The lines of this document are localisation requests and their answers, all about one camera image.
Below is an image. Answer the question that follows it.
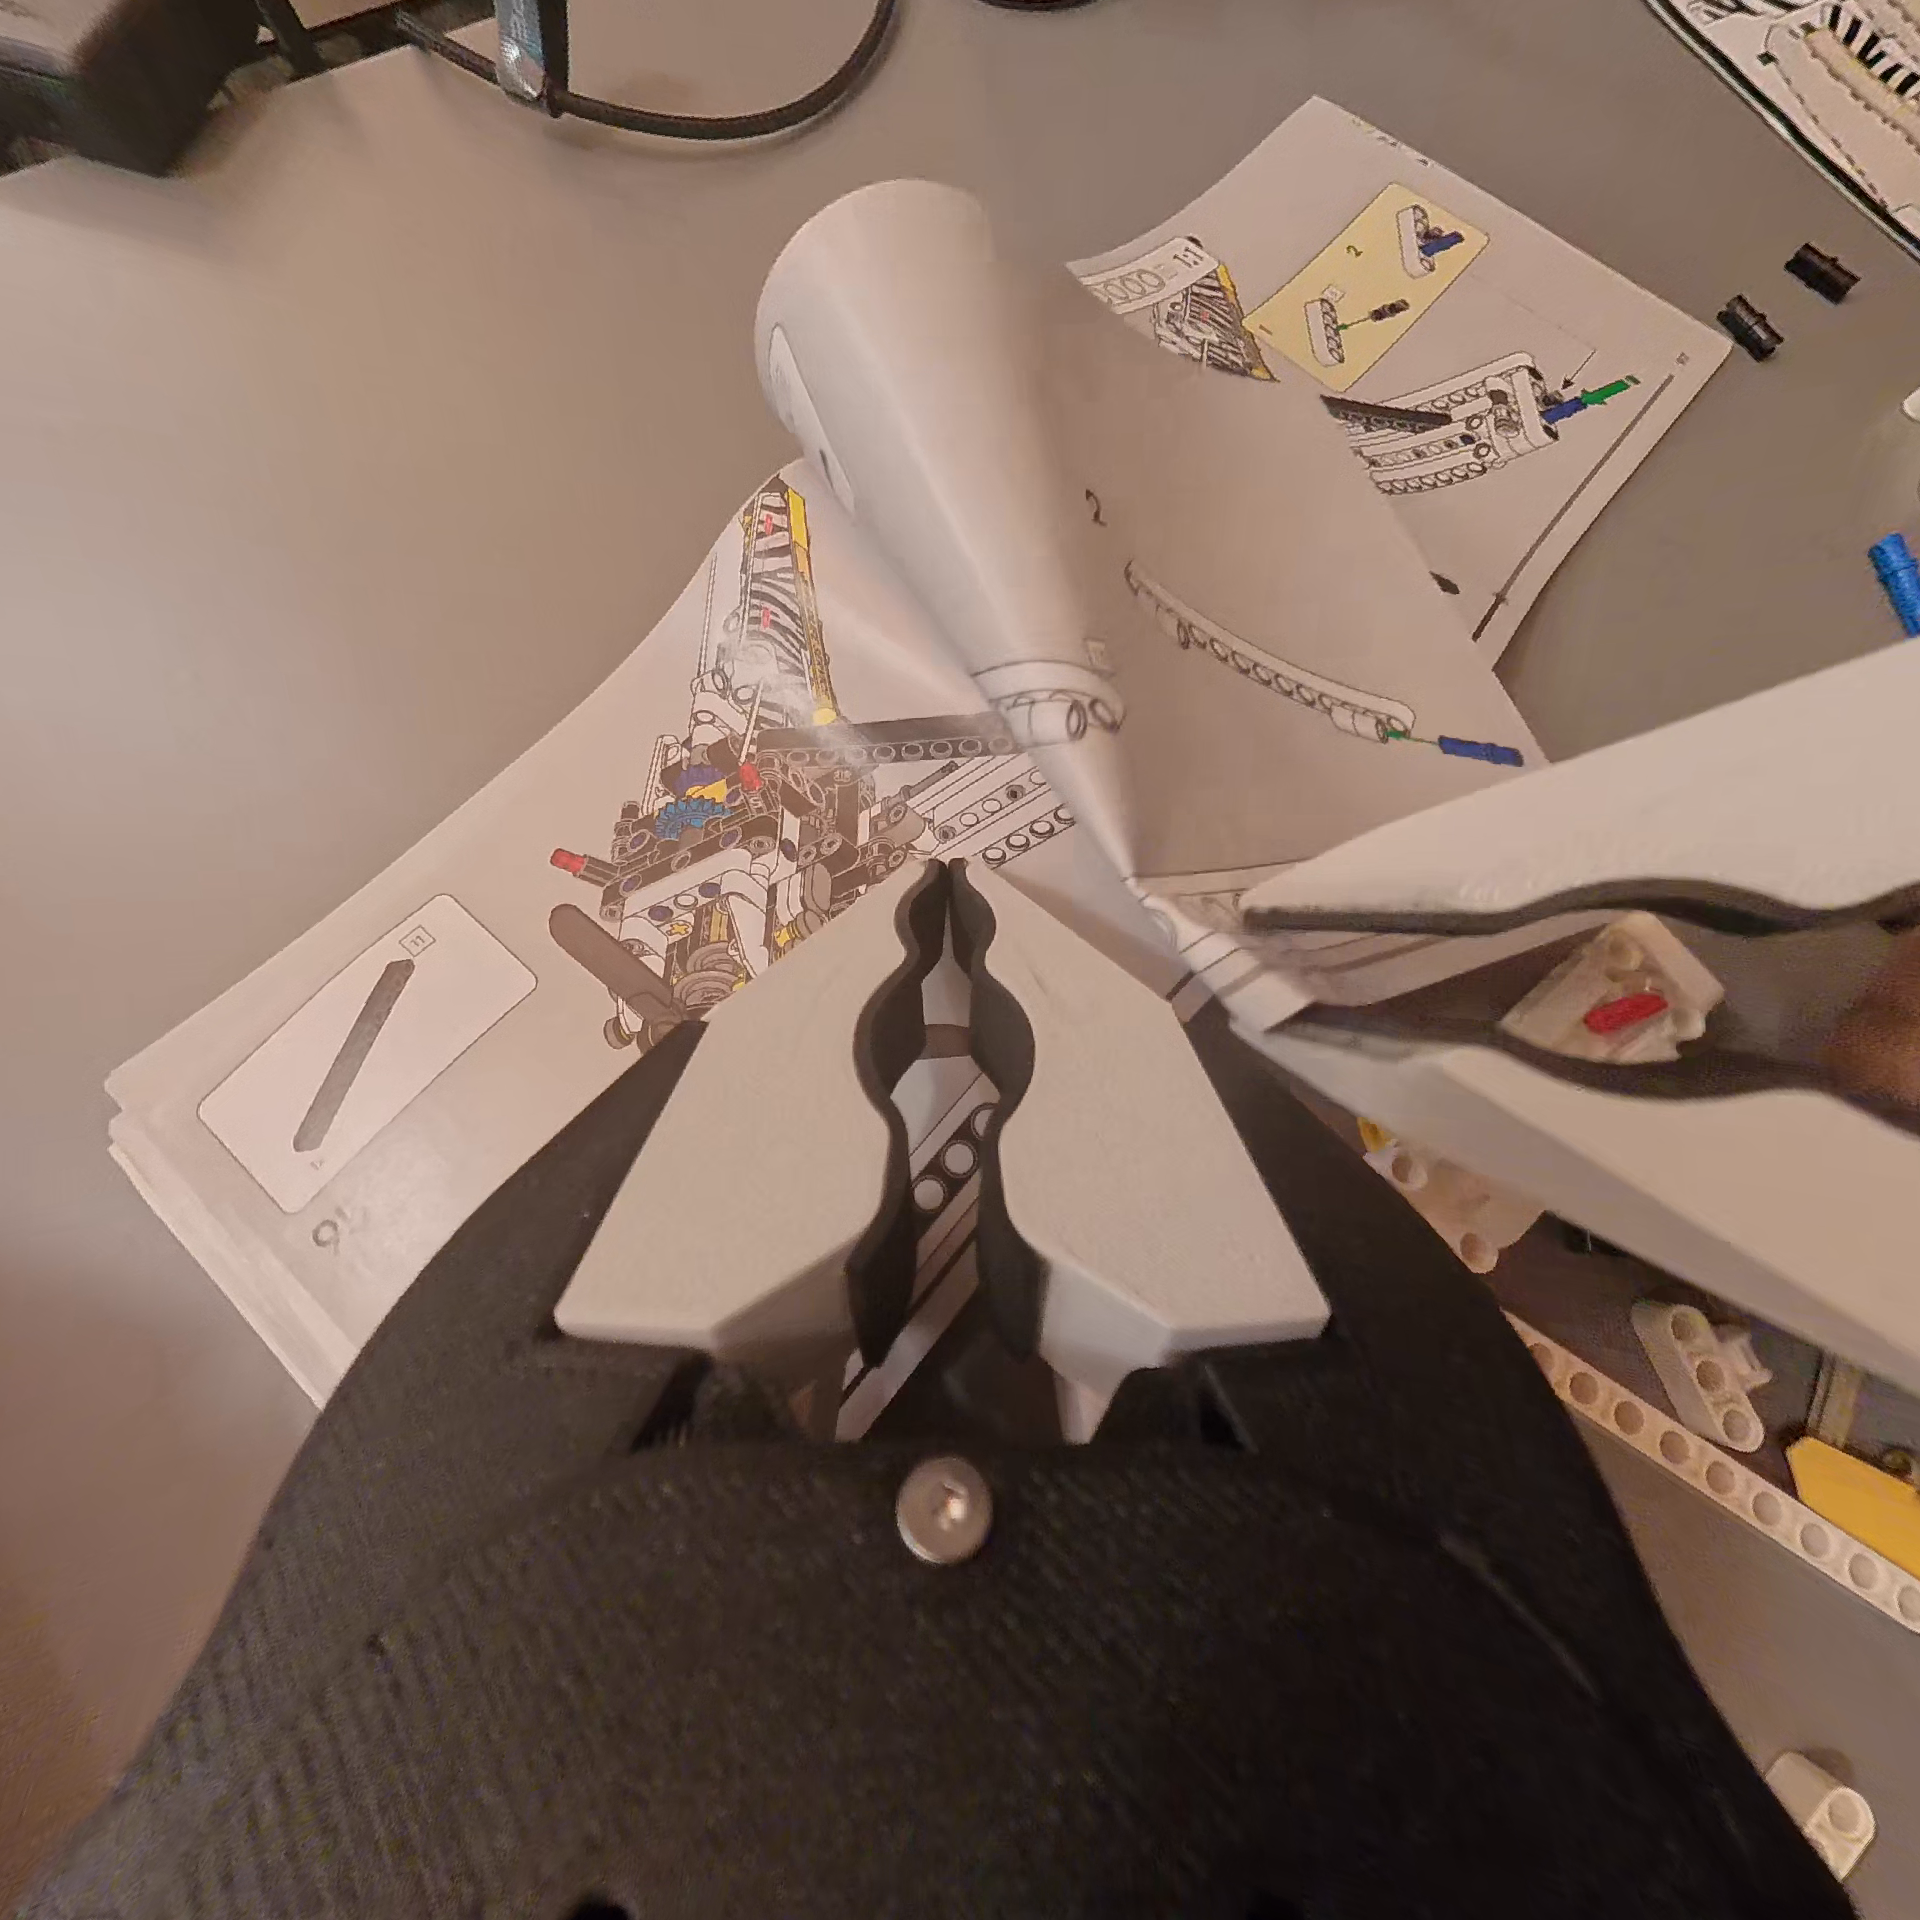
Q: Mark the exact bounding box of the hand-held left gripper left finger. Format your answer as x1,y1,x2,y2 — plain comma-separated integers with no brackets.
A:
553,855,962,1442

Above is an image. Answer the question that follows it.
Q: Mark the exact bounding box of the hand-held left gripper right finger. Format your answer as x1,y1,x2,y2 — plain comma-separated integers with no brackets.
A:
953,855,1331,1442

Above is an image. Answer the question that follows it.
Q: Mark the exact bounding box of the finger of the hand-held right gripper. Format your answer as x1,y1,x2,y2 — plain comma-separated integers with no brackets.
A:
1224,996,1920,1399
1238,641,1920,962

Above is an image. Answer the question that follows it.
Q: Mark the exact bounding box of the white lego assembly red pin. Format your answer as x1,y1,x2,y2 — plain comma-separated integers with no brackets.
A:
1497,911,1725,1066

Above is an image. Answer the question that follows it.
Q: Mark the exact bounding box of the lego instruction booklet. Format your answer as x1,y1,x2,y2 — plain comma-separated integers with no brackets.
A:
103,95,1734,1412

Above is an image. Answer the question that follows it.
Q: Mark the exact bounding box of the short white lego beam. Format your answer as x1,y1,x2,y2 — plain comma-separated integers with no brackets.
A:
1633,1298,1770,1452

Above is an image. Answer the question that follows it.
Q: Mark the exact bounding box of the white lego connector piece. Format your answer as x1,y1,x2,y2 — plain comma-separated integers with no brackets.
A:
1360,1116,1545,1277

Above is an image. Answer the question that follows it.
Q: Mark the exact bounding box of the long white lego beam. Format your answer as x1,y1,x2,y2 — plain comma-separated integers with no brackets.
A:
1504,1312,1920,1625

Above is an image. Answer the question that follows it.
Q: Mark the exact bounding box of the yellow lego piece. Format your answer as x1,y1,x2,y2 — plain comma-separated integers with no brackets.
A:
1786,1437,1920,1576

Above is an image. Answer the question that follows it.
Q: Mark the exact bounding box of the small white lego piece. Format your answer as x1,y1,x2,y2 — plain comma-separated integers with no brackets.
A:
1768,1751,1878,1864

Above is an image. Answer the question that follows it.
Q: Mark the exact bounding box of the black white printed sheet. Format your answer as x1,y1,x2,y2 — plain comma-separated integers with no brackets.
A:
1641,0,1920,263

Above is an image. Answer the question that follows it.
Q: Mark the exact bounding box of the black cable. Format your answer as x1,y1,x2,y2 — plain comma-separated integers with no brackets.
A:
262,0,900,144

